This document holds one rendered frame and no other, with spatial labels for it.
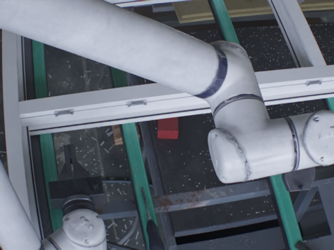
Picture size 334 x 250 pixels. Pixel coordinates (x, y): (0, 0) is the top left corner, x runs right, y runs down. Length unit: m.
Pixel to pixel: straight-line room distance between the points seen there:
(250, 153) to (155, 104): 0.73
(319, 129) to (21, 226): 0.56
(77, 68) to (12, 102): 1.28
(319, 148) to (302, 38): 0.91
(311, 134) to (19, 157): 0.81
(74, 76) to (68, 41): 2.01
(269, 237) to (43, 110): 0.75
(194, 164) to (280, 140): 0.99
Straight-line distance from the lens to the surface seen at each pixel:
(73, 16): 0.88
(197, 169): 1.97
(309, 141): 1.00
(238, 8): 2.34
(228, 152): 0.99
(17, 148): 1.60
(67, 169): 1.55
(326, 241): 1.63
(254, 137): 1.00
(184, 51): 0.99
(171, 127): 1.99
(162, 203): 1.64
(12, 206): 1.18
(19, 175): 1.56
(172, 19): 2.30
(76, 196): 1.48
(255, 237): 1.92
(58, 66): 2.96
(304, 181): 1.18
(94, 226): 1.29
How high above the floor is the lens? 2.27
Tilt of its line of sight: 55 degrees down
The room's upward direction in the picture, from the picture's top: 8 degrees clockwise
